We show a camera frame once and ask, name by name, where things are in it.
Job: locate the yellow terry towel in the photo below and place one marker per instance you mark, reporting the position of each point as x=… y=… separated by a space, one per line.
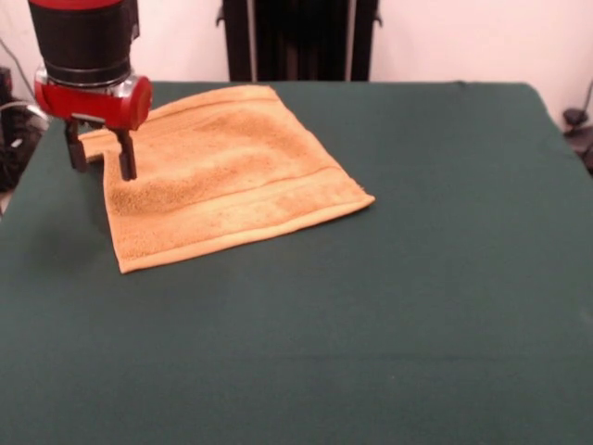
x=231 y=176

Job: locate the black clamp stand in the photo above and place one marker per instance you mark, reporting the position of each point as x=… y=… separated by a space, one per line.
x=574 y=116

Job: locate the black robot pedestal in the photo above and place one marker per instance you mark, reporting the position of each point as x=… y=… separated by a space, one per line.
x=301 y=46

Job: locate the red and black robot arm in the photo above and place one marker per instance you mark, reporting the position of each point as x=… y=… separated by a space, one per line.
x=83 y=37

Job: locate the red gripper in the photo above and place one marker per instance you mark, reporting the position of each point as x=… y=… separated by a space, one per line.
x=92 y=104

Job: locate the dark green table cloth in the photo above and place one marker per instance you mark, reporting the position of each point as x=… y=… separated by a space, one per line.
x=370 y=324

